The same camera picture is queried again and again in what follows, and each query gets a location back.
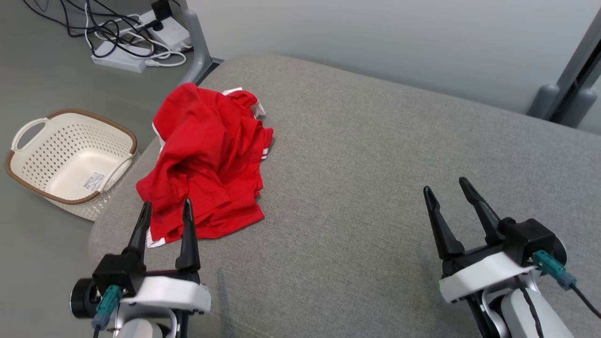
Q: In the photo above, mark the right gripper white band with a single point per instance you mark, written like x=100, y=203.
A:
x=479, y=274

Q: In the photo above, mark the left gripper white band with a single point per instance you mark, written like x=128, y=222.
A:
x=173, y=293

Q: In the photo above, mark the red Bulls t-shirt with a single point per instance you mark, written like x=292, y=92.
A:
x=225, y=206

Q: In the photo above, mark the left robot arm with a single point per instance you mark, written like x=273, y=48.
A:
x=141, y=328

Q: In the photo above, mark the cream laundry basket brown rim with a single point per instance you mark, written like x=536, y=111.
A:
x=75, y=159

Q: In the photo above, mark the grey partition leg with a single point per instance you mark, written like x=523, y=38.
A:
x=199, y=47

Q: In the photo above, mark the black power adapter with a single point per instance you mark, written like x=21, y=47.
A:
x=162, y=9

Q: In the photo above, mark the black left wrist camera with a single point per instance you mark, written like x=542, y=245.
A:
x=117, y=277

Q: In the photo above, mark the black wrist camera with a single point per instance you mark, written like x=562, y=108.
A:
x=528, y=239
x=117, y=277

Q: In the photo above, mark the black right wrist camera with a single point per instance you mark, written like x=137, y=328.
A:
x=528, y=239

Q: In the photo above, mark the teal left camera connector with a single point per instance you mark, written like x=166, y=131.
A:
x=109, y=300

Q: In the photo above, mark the teal camera connector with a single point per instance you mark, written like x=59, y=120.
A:
x=551, y=267
x=109, y=300

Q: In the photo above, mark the teal right camera connector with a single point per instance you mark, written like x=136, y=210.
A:
x=551, y=267

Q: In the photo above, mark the grey partition post with feet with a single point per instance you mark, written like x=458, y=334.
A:
x=547, y=98

